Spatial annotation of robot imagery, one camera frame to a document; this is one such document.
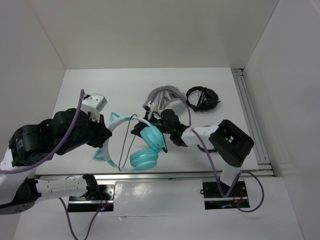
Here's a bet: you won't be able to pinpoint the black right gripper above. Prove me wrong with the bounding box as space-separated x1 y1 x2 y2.
131 110 173 139

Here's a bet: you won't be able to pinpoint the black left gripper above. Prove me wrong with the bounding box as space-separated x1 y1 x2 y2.
56 110 112 155

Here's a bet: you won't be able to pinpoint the black headphone audio cable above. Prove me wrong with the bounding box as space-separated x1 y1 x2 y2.
118 113 168 172

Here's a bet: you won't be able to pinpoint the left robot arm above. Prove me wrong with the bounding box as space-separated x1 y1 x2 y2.
0 108 112 215

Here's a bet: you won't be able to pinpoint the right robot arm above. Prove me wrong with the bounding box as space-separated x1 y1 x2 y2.
130 109 254 196

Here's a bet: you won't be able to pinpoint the black on-ear headphones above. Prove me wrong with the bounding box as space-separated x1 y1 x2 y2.
196 125 217 154

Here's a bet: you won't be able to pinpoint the white grey gaming headset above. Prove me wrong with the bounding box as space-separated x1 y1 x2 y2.
142 84 187 116

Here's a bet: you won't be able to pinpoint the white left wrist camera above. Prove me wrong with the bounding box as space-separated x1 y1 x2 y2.
81 93 108 122

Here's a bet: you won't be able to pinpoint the black headphones with wrapped cable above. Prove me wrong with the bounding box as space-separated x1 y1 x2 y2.
186 86 221 113

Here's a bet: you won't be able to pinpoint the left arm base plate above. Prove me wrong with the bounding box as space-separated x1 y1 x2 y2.
67 181 116 213

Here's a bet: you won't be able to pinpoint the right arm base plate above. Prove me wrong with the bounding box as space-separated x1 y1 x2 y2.
199 180 250 210

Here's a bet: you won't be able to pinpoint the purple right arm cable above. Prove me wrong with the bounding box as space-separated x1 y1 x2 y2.
147 86 265 213

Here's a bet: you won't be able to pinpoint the aluminium rail right edge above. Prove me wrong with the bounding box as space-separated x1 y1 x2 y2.
231 68 274 175

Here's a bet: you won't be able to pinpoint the aluminium rail edge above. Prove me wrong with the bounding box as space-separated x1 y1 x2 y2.
231 68 274 175
37 169 275 181

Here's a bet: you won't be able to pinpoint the aluminium rail front edge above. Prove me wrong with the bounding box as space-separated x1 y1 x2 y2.
37 169 275 181

